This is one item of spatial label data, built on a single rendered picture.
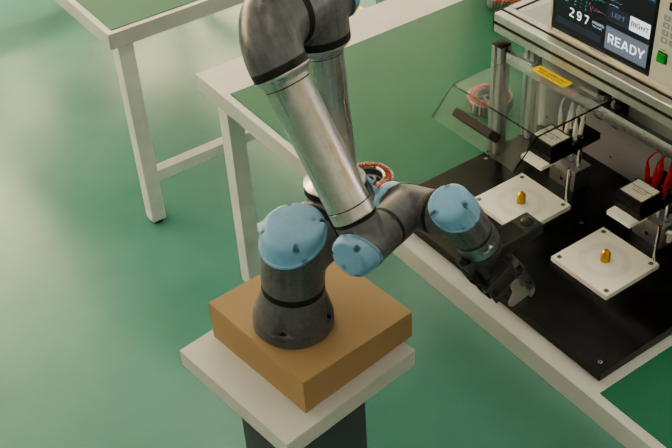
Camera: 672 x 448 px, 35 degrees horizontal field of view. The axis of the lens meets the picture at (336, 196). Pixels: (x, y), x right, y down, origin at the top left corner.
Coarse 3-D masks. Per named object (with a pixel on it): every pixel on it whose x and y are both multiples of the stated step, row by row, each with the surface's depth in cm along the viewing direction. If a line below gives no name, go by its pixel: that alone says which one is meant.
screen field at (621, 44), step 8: (608, 32) 203; (616, 32) 201; (608, 40) 204; (616, 40) 202; (624, 40) 200; (632, 40) 199; (608, 48) 205; (616, 48) 203; (624, 48) 201; (632, 48) 199; (640, 48) 198; (624, 56) 202; (632, 56) 200; (640, 56) 199; (640, 64) 199
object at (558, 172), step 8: (560, 160) 231; (568, 160) 230; (576, 160) 230; (584, 160) 230; (552, 168) 233; (560, 168) 230; (576, 168) 228; (584, 168) 228; (552, 176) 234; (560, 176) 231; (576, 176) 228; (584, 176) 230; (576, 184) 229; (584, 184) 231
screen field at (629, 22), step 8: (608, 16) 201; (616, 16) 200; (624, 16) 198; (632, 16) 196; (624, 24) 199; (632, 24) 197; (640, 24) 195; (648, 24) 194; (640, 32) 196; (648, 32) 194
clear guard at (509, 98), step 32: (512, 64) 217; (544, 64) 217; (448, 96) 212; (480, 96) 208; (512, 96) 208; (544, 96) 207; (576, 96) 207; (608, 96) 206; (448, 128) 210; (512, 128) 201; (544, 128) 199; (512, 160) 198
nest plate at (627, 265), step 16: (592, 240) 216; (608, 240) 215; (560, 256) 212; (576, 256) 212; (592, 256) 212; (624, 256) 211; (640, 256) 211; (576, 272) 208; (592, 272) 208; (608, 272) 208; (624, 272) 208; (640, 272) 207; (592, 288) 205; (608, 288) 204; (624, 288) 205
